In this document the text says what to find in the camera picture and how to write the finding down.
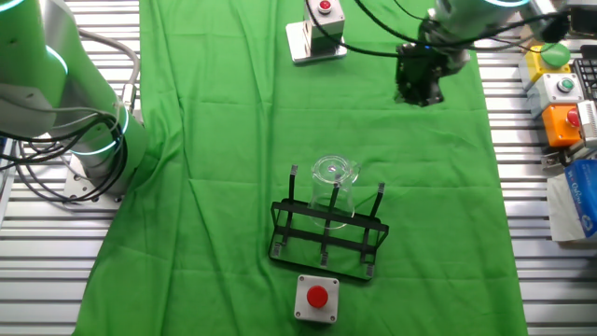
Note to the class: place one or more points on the black flat device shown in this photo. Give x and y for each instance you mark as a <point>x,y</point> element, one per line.
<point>585,21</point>

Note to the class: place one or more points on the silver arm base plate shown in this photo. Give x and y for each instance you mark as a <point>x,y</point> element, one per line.
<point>79,186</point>

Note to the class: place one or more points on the grey box green button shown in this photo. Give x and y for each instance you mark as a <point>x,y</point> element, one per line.
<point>557,88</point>

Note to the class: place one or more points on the white button box on plate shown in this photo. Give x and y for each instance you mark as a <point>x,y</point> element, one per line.
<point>326,28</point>

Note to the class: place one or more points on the clear glass mug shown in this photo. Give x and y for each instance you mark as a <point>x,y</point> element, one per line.
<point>333,168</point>

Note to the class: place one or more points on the yellow button box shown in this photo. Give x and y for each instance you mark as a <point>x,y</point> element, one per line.
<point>555,55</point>

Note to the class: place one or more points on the orange button box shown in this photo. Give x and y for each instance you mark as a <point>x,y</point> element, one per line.
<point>557,126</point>

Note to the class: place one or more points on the green cloth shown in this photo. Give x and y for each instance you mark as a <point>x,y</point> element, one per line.
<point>210,140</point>

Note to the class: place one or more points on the grey box red mushroom button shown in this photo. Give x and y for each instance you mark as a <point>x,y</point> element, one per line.
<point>317,297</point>

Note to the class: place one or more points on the blue tissue pack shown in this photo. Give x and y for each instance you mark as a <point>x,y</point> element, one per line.
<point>580,196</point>

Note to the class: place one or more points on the black keyboard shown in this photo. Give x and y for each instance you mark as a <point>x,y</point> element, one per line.
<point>588,74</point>

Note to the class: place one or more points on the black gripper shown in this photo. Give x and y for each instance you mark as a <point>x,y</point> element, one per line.
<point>420,65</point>

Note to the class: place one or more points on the silver finned device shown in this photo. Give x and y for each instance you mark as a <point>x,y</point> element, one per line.
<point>588,122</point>

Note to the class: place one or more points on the silver metal clamp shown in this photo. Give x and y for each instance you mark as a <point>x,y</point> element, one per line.
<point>557,156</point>

